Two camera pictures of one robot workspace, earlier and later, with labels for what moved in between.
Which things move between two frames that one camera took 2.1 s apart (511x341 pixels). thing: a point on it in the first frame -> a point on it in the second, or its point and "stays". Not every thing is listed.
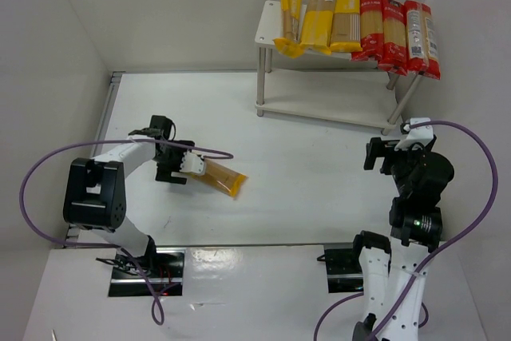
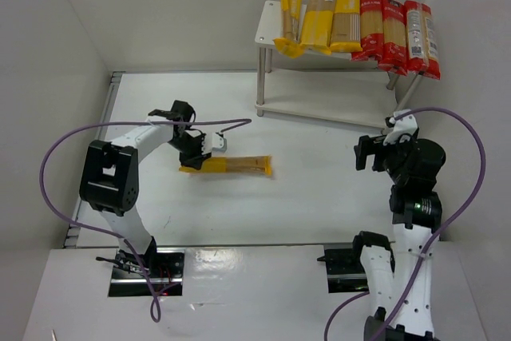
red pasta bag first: (371, 27) stays
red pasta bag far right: (421, 40) stays
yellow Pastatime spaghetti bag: (222, 179) -> (259, 164)
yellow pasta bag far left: (291, 2) stays
